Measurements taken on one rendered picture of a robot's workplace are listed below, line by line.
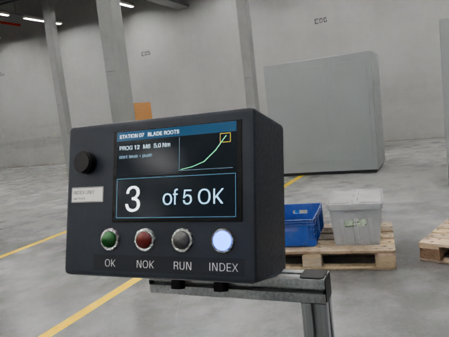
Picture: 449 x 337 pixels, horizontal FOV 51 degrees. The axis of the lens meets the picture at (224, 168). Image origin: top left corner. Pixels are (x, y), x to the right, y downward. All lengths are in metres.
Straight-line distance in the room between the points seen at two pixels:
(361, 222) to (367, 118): 4.43
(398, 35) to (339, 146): 5.60
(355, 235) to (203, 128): 3.22
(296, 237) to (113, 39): 4.05
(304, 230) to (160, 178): 3.20
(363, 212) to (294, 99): 4.79
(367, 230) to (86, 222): 3.20
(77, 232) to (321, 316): 0.31
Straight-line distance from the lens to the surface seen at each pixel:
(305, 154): 8.22
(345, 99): 8.00
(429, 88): 12.98
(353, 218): 3.66
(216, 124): 0.53
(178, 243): 0.53
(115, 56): 6.68
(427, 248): 3.79
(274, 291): 0.58
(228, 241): 0.50
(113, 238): 0.58
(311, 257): 3.66
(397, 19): 13.13
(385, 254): 3.61
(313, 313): 0.58
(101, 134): 0.61
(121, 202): 0.58
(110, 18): 6.76
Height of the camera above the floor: 1.25
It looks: 7 degrees down
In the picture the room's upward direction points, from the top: 6 degrees counter-clockwise
